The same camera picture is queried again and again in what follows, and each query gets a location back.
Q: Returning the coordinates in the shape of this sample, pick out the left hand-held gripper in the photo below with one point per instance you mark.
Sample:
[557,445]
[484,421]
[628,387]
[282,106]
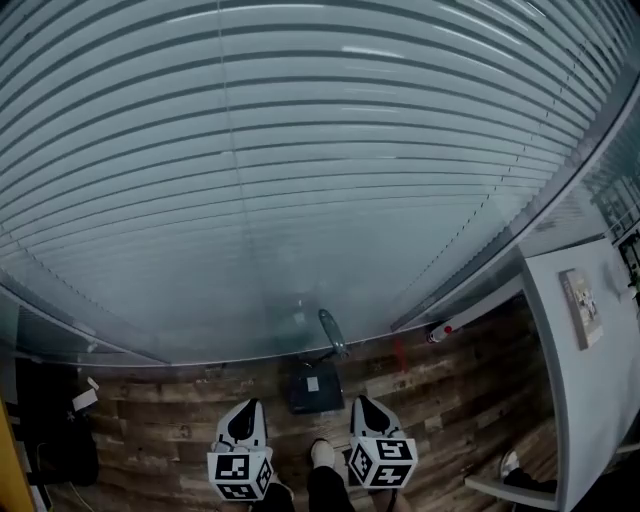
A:
[235,470]

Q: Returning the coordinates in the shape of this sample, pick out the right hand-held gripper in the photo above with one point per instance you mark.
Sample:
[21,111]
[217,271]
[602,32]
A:
[385,462]

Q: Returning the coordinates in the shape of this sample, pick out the grey book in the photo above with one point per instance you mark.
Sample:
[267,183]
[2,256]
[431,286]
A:
[582,310]

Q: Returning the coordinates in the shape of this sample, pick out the small white paper tag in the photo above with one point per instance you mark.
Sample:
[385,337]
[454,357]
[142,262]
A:
[93,383]

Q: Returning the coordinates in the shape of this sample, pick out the red-capped white bottle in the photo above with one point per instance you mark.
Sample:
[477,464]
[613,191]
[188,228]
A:
[439,334]

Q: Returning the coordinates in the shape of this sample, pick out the white rectangular table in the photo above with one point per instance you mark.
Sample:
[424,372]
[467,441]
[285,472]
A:
[590,390]

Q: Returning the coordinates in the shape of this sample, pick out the person's right forearm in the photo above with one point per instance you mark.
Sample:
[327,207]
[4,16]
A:
[382,500]

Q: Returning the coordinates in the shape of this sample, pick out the person's leg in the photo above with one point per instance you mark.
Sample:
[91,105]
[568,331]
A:
[327,490]
[280,500]

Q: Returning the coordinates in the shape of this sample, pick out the black bag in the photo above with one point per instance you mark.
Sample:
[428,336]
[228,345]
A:
[60,440]

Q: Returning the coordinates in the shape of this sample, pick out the person's right leg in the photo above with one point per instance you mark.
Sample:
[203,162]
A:
[327,490]

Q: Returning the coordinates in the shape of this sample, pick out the person's left leg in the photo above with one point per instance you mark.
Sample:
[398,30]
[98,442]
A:
[280,500]

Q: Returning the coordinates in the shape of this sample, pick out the grey venetian blind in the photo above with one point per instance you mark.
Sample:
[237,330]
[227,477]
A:
[60,330]
[575,210]
[300,175]

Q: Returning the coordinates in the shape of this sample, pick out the round wooden table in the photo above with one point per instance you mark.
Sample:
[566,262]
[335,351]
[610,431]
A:
[12,465]

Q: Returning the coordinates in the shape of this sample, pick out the person's right white shoe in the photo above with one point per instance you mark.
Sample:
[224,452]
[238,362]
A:
[322,452]

